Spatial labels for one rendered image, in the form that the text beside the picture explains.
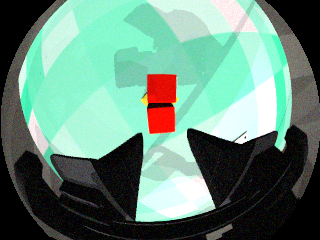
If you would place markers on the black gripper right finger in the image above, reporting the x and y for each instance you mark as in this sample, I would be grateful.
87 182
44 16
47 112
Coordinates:
224 163

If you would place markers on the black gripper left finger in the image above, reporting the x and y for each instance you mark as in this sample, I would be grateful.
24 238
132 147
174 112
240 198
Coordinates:
116 174

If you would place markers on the red cube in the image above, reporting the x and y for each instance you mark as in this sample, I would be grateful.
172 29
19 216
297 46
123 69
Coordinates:
161 117
161 88

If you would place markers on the yellow cube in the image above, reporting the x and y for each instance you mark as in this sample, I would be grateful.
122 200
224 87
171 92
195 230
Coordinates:
145 99

